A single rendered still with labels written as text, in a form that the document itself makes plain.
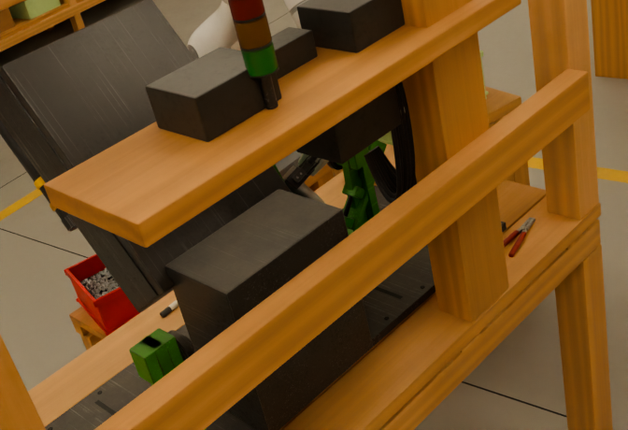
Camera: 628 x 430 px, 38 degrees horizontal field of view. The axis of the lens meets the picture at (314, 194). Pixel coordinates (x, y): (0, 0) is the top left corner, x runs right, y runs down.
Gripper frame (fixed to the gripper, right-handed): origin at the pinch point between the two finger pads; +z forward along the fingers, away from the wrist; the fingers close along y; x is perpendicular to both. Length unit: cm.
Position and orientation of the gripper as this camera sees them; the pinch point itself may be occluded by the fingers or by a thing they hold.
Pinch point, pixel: (295, 180)
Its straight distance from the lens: 195.5
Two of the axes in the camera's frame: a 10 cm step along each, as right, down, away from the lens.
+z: -6.1, 6.8, -4.1
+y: 2.3, -3.4, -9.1
